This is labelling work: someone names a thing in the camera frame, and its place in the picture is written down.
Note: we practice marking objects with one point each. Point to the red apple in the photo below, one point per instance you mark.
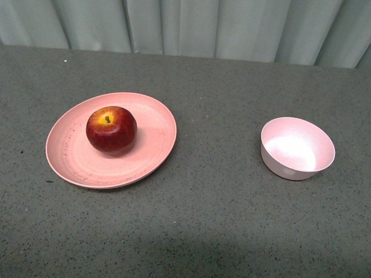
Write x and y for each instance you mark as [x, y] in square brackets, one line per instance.
[112, 130]

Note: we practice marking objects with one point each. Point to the light pink bowl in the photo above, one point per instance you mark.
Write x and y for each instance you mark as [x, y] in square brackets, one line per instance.
[295, 149]

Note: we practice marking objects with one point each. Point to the pink round plate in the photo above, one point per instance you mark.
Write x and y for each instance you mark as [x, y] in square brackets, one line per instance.
[71, 156]

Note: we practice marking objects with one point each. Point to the white pleated curtain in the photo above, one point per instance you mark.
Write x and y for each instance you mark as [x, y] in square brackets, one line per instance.
[326, 33]

